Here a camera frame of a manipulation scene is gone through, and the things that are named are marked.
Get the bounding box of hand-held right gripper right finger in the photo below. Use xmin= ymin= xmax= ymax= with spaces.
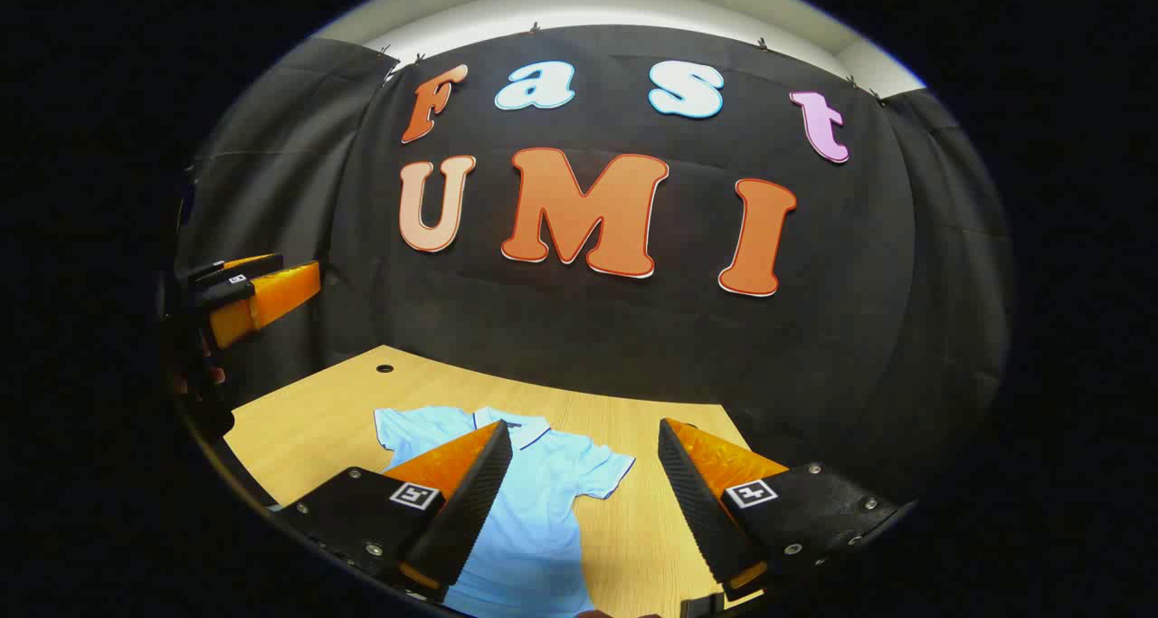
xmin=658 ymin=417 xmax=906 ymax=601

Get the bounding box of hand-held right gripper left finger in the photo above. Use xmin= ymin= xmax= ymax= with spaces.
xmin=276 ymin=419 xmax=514 ymax=603

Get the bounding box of light blue T-shirt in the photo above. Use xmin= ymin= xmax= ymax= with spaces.
xmin=374 ymin=406 xmax=636 ymax=618

